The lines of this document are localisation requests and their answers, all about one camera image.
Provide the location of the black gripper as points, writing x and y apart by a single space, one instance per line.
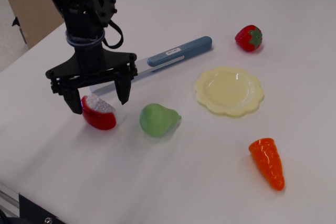
89 66

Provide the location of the red and white toy sushi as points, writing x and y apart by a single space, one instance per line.
98 113

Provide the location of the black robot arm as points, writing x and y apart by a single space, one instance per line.
94 61

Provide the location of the pale yellow toy plate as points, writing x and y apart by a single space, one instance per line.
229 91

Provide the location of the green toy pear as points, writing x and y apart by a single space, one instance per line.
155 119

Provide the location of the blue toy knife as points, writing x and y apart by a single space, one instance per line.
172 56

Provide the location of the red toy strawberry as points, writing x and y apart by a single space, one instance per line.
249 38

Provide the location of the orange toy carrot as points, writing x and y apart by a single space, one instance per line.
265 154

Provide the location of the black corner bracket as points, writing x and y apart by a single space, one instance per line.
34 213

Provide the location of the aluminium table frame rail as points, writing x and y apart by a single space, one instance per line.
9 201

